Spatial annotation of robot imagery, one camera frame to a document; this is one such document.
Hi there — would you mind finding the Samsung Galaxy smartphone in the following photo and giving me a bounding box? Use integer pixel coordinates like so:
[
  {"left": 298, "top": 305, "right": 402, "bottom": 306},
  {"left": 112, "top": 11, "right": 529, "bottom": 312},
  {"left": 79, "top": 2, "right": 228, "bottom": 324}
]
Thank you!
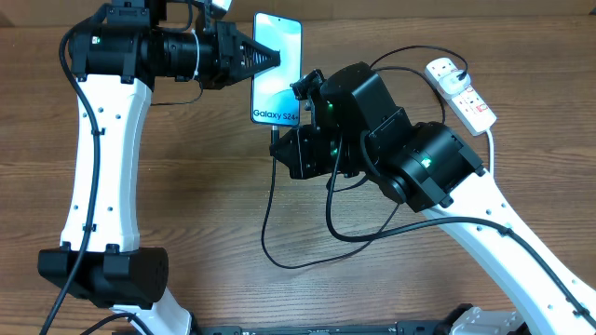
[{"left": 251, "top": 12, "right": 303, "bottom": 127}]

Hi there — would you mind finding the black USB charging cable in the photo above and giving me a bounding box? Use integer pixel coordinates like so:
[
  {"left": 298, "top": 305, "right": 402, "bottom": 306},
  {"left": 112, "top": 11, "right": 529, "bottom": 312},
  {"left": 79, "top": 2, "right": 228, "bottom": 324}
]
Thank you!
[{"left": 260, "top": 45, "right": 469, "bottom": 270}]

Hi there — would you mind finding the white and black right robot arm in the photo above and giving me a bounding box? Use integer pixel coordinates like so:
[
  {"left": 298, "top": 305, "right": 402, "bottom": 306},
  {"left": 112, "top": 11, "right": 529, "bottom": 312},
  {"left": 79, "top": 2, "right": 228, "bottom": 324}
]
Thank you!
[{"left": 270, "top": 62, "right": 595, "bottom": 334}]

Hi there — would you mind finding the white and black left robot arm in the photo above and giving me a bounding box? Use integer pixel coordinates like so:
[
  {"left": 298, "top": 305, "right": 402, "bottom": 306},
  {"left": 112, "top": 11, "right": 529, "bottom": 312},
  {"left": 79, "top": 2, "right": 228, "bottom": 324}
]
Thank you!
[{"left": 37, "top": 1, "right": 280, "bottom": 334}]

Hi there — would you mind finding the white charger plug adapter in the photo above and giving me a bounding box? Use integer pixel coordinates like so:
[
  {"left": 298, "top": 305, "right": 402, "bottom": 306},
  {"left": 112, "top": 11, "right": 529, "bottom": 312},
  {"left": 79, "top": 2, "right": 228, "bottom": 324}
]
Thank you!
[{"left": 439, "top": 71, "right": 471, "bottom": 96}]

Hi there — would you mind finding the white power extension strip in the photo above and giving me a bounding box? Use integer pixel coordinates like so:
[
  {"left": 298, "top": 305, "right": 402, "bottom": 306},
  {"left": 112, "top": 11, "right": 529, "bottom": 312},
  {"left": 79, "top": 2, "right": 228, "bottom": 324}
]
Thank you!
[{"left": 425, "top": 58, "right": 496, "bottom": 136}]

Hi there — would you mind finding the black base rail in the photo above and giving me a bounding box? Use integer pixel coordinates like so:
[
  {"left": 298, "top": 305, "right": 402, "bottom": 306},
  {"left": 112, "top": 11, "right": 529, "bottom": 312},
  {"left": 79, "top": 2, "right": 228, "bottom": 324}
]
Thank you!
[{"left": 200, "top": 320, "right": 452, "bottom": 335}]

